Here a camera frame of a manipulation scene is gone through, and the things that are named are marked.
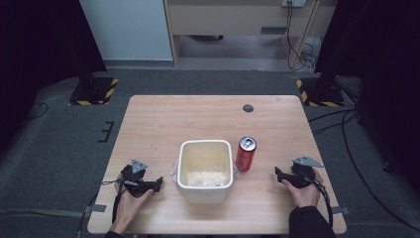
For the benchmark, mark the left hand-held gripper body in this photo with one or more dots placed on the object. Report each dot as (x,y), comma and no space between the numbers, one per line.
(133,183)

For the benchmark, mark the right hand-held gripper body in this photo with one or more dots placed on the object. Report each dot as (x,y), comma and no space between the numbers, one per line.
(302,175)

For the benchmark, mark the person's right hand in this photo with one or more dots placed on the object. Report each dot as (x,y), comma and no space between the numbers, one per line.
(307,195)

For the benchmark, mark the person's left hand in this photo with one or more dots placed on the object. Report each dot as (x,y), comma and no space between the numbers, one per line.
(127,206)

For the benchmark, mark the red drink can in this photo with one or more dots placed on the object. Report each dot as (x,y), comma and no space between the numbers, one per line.
(245,158)

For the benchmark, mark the grey tape strip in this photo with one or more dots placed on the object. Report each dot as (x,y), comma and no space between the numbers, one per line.
(95,208)
(341,210)

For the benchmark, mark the clear plastic bin liner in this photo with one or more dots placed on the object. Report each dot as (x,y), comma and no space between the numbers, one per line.
(206,178)

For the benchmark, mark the white plastic bin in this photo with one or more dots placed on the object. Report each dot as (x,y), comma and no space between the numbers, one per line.
(204,195)

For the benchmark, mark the black yellow striped stand base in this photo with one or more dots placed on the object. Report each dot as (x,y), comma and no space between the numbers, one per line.
(99,91)
(322,97)

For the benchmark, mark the black metal stand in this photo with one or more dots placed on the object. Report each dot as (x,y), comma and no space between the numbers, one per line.
(327,77)
(86,79)

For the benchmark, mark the black curtain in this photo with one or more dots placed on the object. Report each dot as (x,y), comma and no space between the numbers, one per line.
(36,49)
(386,66)

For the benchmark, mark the white panel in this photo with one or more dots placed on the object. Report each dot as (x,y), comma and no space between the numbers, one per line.
(127,29)

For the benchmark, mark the light wooden desk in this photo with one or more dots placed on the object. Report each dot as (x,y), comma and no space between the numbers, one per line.
(231,20)

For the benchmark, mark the grey power strip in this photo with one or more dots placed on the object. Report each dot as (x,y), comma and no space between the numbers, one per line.
(293,2)

